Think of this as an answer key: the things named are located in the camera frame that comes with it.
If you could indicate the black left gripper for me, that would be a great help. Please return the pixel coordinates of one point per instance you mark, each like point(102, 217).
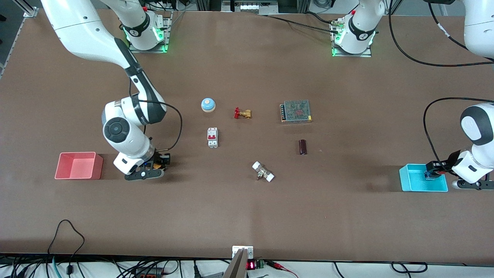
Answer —
point(449, 162)

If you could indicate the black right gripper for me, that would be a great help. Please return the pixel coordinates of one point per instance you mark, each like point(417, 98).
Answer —
point(158, 158)

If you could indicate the yellow push button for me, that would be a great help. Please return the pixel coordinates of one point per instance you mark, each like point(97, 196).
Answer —
point(157, 166)

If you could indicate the red push button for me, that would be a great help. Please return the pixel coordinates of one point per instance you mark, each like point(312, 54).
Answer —
point(430, 175)

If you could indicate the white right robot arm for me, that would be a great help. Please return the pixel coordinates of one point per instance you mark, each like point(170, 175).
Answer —
point(85, 34)

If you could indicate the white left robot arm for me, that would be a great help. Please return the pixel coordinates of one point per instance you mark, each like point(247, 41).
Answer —
point(478, 154)

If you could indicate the light blue plastic box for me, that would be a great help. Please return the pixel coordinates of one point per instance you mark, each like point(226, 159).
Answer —
point(415, 181)

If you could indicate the white circuit breaker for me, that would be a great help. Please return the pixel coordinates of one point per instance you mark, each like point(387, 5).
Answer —
point(212, 137)

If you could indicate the blue dome bell button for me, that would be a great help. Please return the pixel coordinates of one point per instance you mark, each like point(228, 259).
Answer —
point(208, 104)

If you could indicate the pink plastic box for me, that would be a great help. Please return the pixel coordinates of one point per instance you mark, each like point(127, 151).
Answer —
point(77, 166)

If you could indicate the silver valve white caps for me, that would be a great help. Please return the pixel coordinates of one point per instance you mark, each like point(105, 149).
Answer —
point(263, 172)

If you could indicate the black orange power strip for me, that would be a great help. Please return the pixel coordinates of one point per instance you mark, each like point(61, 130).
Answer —
point(148, 272)

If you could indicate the dark brown cylinder capacitor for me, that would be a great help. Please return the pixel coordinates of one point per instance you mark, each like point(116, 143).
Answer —
point(303, 147)

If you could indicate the red digit display module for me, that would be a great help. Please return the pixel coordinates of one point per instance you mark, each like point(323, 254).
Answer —
point(251, 265)

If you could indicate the metal mesh power supply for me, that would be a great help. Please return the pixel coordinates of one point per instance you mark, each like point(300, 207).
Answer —
point(296, 111)

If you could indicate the red alligator clip lead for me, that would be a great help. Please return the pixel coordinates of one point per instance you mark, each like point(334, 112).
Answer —
point(283, 267)

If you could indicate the silver control box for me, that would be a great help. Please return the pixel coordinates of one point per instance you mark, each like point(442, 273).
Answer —
point(251, 6)

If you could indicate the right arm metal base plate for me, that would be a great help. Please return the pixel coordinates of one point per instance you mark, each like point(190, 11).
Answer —
point(166, 36)

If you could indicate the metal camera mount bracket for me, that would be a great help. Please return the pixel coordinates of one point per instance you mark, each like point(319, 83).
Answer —
point(241, 260)

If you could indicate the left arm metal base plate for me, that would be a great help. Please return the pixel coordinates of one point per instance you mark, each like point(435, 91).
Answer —
point(351, 55)

